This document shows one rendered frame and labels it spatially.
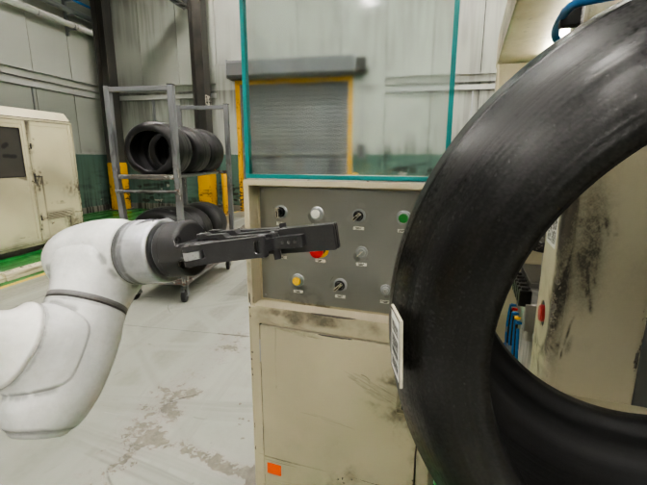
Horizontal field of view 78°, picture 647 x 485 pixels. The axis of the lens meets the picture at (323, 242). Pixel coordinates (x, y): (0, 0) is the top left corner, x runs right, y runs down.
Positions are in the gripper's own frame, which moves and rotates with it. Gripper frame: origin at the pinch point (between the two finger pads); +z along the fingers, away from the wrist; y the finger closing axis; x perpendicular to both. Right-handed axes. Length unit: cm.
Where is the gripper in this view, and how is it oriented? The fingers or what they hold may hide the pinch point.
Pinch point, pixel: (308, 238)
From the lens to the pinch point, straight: 46.6
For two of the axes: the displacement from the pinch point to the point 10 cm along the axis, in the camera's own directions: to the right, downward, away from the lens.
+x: 1.4, 9.8, 1.7
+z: 9.3, -0.7, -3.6
